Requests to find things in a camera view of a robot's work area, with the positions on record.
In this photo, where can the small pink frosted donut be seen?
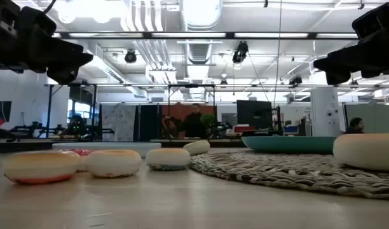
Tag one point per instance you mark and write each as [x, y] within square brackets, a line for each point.
[84, 152]

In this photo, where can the teal green plate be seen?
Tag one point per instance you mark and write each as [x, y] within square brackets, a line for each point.
[288, 144]

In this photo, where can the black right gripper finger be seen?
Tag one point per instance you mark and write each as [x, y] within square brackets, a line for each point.
[340, 61]
[338, 78]

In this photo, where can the chocolate sprinkled donut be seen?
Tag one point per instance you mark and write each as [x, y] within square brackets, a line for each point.
[168, 158]

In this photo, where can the light blue plate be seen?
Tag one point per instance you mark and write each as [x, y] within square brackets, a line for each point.
[118, 146]

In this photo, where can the black monitor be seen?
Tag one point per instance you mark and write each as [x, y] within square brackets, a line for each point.
[254, 114]

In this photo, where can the plain cream donut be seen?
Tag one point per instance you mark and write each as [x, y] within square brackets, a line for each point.
[197, 147]

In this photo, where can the coral pink frosted donut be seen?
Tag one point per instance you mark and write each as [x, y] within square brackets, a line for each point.
[40, 167]

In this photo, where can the red box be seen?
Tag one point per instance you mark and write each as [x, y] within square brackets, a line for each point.
[243, 128]

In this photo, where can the standing person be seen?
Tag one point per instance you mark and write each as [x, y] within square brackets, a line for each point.
[193, 124]

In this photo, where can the black hanging spotlight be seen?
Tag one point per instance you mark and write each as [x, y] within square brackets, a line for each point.
[130, 56]
[240, 52]

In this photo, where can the black background metal frame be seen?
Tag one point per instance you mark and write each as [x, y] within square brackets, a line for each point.
[191, 86]

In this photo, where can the green background plant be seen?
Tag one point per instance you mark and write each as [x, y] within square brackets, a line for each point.
[208, 120]

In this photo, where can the pale lilac frosted donut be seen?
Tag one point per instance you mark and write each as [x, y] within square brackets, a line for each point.
[367, 152]

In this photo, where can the white column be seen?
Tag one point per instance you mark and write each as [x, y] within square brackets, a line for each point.
[324, 111]

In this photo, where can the grey partition panel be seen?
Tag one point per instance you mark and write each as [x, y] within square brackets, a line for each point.
[379, 117]

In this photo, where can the cream donut yellow frosting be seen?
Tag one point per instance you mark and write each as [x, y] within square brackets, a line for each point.
[113, 163]

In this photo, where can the black table frame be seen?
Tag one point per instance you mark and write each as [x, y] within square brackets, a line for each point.
[23, 145]

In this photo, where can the round woven placemat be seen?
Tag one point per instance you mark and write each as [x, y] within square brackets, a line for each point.
[270, 173]

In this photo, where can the seated person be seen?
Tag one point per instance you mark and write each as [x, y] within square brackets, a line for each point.
[355, 125]

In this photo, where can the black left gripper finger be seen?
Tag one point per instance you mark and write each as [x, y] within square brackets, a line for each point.
[72, 56]
[65, 74]

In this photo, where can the silver ventilation duct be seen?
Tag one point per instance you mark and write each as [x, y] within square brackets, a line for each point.
[201, 19]

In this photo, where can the black overhead light bar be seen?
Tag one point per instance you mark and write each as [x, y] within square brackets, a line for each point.
[229, 35]

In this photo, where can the black background robot rig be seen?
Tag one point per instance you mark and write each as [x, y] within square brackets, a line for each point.
[75, 127]

